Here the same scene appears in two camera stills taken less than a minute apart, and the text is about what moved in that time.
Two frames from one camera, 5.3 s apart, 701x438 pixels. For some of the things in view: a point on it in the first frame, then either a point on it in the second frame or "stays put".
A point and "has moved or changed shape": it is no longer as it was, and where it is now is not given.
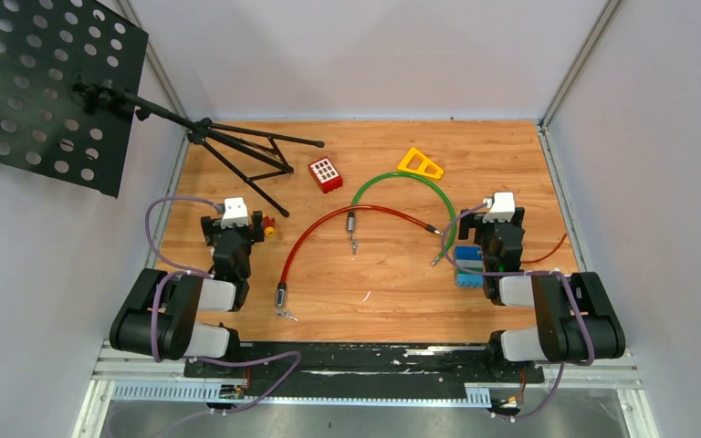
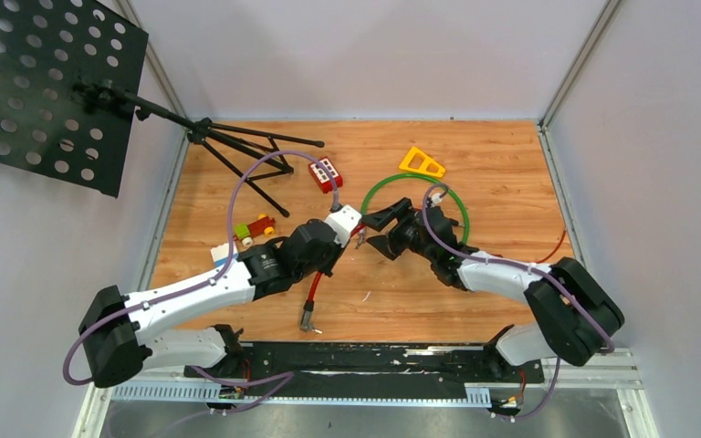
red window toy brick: (325, 174) stays put
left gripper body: (251, 235) to (327, 265)
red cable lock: (280, 293) has moved or changed shape
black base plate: (360, 369) stays put
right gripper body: (483, 232) to (406, 237)
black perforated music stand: (52, 85) stays put
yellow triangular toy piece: (423, 165) stays put
